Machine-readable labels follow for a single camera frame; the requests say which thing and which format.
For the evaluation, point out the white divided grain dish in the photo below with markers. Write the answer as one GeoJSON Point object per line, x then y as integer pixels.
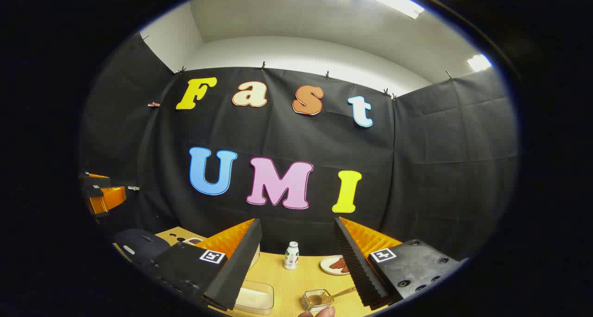
{"type": "Point", "coordinates": [193, 241]}

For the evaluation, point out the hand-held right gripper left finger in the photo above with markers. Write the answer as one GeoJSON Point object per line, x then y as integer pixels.
{"type": "Point", "coordinates": [241, 261]}

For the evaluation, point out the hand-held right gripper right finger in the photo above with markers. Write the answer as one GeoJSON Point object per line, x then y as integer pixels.
{"type": "Point", "coordinates": [354, 261]}

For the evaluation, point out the wooden spoon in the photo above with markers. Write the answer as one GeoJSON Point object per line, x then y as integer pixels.
{"type": "Point", "coordinates": [340, 292]}

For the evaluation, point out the black backdrop cloth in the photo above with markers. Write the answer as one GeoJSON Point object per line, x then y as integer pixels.
{"type": "Point", "coordinates": [287, 141]}

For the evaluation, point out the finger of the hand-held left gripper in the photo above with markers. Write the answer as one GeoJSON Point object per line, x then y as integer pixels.
{"type": "Point", "coordinates": [109, 199]}
{"type": "Point", "coordinates": [96, 180]}

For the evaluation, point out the white green-label bottle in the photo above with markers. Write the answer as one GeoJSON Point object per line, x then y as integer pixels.
{"type": "Point", "coordinates": [291, 256]}

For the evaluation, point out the small ceiling light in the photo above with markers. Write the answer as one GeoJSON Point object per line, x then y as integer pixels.
{"type": "Point", "coordinates": [479, 62]}

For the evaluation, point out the clear plastic box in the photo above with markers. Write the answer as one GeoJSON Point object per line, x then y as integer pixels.
{"type": "Point", "coordinates": [266, 289]}

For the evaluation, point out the red meat slice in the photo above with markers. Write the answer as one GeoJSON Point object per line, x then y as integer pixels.
{"type": "Point", "coordinates": [339, 264]}

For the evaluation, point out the dark silver rice cooker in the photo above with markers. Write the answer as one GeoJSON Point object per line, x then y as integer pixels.
{"type": "Point", "coordinates": [139, 245]}

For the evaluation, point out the white round plate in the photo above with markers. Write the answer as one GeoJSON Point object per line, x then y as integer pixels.
{"type": "Point", "coordinates": [325, 265]}

